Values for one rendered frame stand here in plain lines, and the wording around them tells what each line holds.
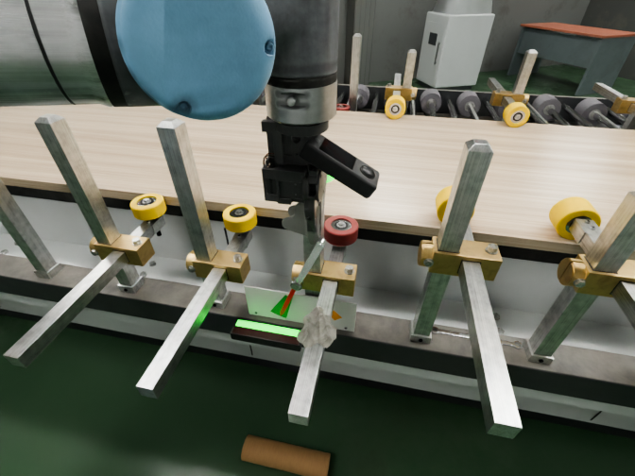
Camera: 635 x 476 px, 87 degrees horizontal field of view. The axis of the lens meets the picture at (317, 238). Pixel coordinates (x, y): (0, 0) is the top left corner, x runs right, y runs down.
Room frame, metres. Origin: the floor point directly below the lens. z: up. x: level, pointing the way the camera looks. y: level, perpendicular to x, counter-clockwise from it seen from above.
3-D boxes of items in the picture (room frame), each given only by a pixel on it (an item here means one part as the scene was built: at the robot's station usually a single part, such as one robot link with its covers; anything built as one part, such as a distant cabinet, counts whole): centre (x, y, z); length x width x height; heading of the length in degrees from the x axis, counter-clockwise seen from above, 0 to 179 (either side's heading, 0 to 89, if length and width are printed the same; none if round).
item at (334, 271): (0.51, -0.02, 0.84); 0.14 x 0.06 x 0.05; 78
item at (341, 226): (0.62, -0.05, 0.85); 0.08 x 0.08 x 0.11
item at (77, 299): (0.53, 0.47, 0.84); 0.44 x 0.03 x 0.04; 168
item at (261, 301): (0.50, 0.04, 0.75); 0.26 x 0.01 x 0.10; 78
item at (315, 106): (0.44, 0.02, 1.23); 0.10 x 0.09 x 0.05; 168
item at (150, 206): (0.72, 0.43, 0.85); 0.08 x 0.08 x 0.11
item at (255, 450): (0.43, 0.11, 0.04); 0.30 x 0.08 x 0.08; 78
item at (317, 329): (0.37, 0.00, 0.87); 0.09 x 0.07 x 0.02; 168
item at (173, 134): (0.57, 0.25, 0.92); 0.04 x 0.04 x 0.48; 78
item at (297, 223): (0.43, 0.03, 1.04); 0.06 x 0.03 x 0.09; 78
